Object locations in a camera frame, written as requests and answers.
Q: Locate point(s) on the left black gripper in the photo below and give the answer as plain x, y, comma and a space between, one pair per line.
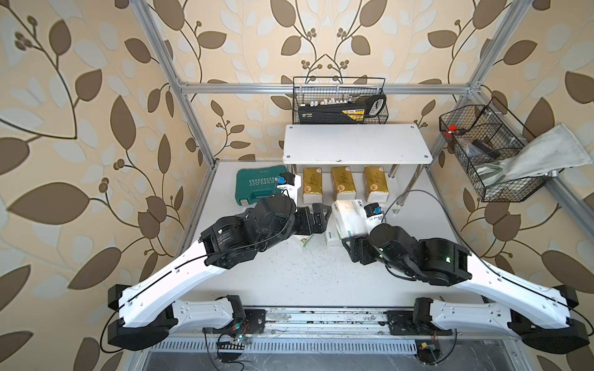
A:
304, 215

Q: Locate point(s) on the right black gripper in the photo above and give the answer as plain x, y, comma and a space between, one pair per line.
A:
359, 243

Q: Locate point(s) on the white tissue pack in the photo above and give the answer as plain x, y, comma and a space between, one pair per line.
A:
351, 218
301, 240
332, 237

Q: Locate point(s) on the gold tissue pack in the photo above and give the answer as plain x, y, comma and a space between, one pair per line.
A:
376, 188
343, 183
312, 185

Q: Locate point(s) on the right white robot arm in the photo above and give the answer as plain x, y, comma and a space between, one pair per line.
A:
539, 317

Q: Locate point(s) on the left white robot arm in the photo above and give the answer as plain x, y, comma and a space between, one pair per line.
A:
151, 310

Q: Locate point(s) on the white two-tier shelf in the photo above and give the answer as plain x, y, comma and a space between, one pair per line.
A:
399, 149

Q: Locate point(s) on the green plastic tool case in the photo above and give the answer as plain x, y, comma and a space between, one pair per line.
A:
252, 184

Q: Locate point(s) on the black yellow tool box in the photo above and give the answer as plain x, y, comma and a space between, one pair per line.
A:
368, 110

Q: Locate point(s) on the white cloth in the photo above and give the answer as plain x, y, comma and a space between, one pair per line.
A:
556, 149

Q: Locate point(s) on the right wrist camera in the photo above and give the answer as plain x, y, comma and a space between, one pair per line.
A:
374, 216

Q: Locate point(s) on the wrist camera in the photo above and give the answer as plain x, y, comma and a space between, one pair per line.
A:
374, 216
289, 185

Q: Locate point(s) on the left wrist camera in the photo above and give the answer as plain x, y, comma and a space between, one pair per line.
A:
289, 185

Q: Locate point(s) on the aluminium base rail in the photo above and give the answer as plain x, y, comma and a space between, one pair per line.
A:
343, 322

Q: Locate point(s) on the back black wire basket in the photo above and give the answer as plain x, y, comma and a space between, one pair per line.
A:
306, 89

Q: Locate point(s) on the side black wire basket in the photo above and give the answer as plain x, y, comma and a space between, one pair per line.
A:
481, 140

